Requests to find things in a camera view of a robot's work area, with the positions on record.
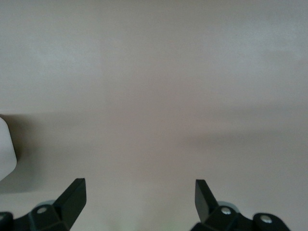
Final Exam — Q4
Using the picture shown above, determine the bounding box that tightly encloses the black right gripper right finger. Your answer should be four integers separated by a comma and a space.
190, 179, 292, 231

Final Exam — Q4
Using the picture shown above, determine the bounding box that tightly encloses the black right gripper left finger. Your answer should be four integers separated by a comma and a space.
0, 178, 87, 231

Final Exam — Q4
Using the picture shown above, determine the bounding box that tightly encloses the pink translucent plastic box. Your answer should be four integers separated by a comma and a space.
0, 116, 18, 181

